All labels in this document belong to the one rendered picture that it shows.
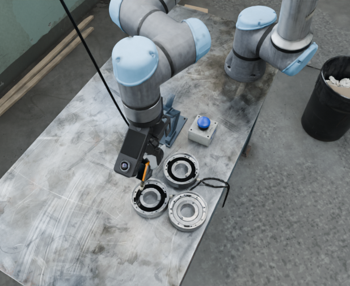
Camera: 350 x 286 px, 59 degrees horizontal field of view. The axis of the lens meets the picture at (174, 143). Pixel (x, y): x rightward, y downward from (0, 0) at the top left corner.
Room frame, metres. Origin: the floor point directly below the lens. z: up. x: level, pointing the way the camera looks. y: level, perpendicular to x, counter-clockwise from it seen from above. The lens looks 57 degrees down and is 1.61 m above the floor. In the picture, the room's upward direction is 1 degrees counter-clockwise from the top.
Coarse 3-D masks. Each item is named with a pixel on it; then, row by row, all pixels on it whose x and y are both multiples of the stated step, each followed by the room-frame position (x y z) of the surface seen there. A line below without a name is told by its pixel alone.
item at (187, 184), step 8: (176, 152) 0.47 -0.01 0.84; (184, 152) 0.47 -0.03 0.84; (168, 160) 0.45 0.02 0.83; (192, 160) 0.45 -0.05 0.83; (176, 168) 0.43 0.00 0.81; (184, 168) 0.44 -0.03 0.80; (168, 176) 0.40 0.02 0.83; (176, 176) 0.39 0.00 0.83; (184, 176) 0.39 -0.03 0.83; (176, 184) 0.37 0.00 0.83; (184, 184) 0.37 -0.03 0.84
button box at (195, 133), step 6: (210, 120) 0.58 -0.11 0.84; (192, 126) 0.56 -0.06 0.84; (198, 126) 0.56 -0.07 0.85; (210, 126) 0.56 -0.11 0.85; (216, 126) 0.56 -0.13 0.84; (192, 132) 0.54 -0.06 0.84; (198, 132) 0.54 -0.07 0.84; (204, 132) 0.53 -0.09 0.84; (210, 132) 0.53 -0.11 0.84; (192, 138) 0.54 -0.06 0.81; (198, 138) 0.53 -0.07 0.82; (204, 138) 0.52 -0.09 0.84; (210, 138) 0.52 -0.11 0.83; (204, 144) 0.52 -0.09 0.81
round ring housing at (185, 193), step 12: (180, 192) 0.34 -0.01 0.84; (192, 192) 0.34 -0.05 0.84; (168, 204) 0.31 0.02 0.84; (180, 204) 0.31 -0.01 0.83; (192, 204) 0.31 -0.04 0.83; (204, 204) 0.31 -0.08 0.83; (168, 216) 0.28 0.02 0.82; (180, 216) 0.28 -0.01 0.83; (192, 216) 0.28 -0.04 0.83; (204, 216) 0.28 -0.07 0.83; (180, 228) 0.25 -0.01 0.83; (192, 228) 0.24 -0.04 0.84
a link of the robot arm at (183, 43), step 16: (160, 16) 0.50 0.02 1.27; (144, 32) 0.48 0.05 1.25; (160, 32) 0.47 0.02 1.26; (176, 32) 0.46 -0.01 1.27; (192, 32) 0.46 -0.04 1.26; (208, 32) 0.47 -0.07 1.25; (160, 48) 0.42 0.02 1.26; (176, 48) 0.42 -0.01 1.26; (192, 48) 0.44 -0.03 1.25; (208, 48) 0.46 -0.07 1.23; (176, 64) 0.41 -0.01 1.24
